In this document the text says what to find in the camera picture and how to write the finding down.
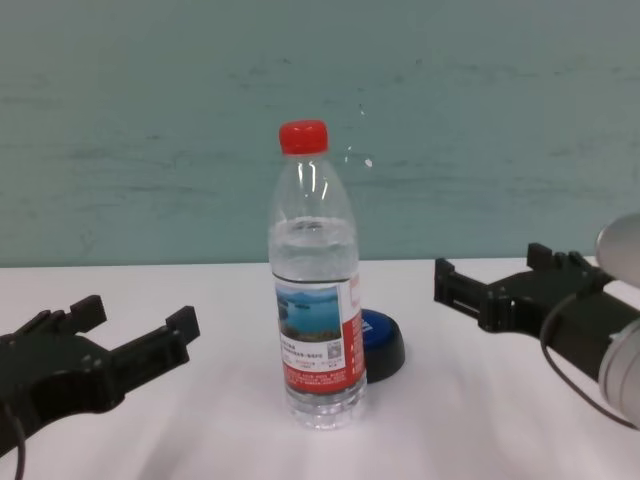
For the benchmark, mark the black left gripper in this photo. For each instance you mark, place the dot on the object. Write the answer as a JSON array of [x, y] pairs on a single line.
[[55, 375]]

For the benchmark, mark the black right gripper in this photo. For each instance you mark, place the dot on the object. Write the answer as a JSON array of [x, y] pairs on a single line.
[[525, 305]]

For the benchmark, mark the blue button black base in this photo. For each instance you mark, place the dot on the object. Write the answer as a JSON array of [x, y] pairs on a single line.
[[382, 345]]

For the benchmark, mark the clear water bottle red cap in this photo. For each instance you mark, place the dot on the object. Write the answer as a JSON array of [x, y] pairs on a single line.
[[315, 250]]

